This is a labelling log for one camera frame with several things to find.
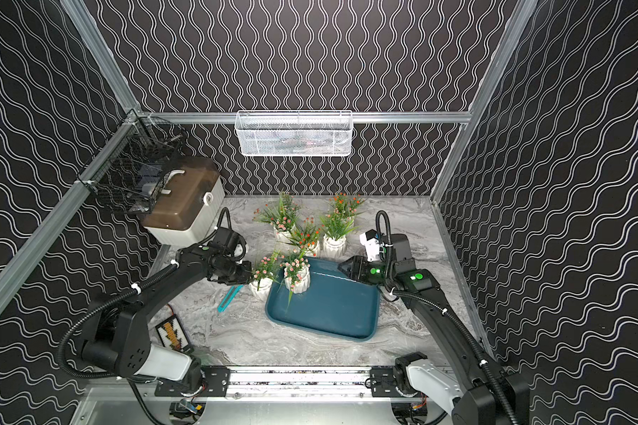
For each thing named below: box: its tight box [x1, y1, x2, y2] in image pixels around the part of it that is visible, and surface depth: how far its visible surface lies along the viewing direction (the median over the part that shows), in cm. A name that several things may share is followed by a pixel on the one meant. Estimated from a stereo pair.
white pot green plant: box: [319, 208, 358, 260], surface depth 98 cm
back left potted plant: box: [252, 187, 302, 240], surface depth 101 cm
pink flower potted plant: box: [248, 249, 285, 302], surface depth 87 cm
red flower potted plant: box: [284, 216, 326, 258], surface depth 95 cm
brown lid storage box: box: [141, 156, 226, 247], surface depth 101 cm
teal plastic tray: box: [265, 256, 381, 342], surface depth 92 cm
